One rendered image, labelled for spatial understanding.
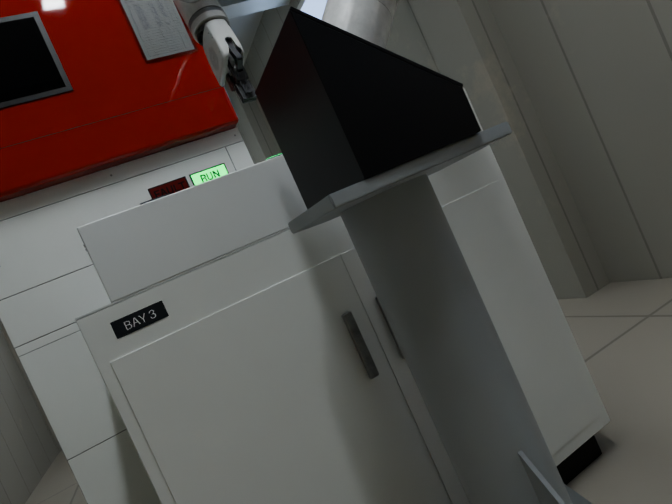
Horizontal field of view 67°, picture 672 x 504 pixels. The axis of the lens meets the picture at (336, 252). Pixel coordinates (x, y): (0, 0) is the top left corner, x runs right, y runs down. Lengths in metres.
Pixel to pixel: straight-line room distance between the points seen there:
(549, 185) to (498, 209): 1.43
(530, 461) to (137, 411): 0.64
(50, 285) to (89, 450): 0.46
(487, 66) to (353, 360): 1.92
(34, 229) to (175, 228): 0.71
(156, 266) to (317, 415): 0.41
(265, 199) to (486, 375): 0.51
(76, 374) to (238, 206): 0.78
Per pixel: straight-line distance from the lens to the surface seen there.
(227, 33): 1.14
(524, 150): 2.64
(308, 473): 1.03
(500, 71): 2.71
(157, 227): 0.96
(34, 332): 1.58
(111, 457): 1.60
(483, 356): 0.84
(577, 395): 1.38
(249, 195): 1.00
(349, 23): 0.89
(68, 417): 1.59
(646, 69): 2.40
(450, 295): 0.81
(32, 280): 1.59
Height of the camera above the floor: 0.77
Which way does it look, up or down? 2 degrees down
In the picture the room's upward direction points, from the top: 24 degrees counter-clockwise
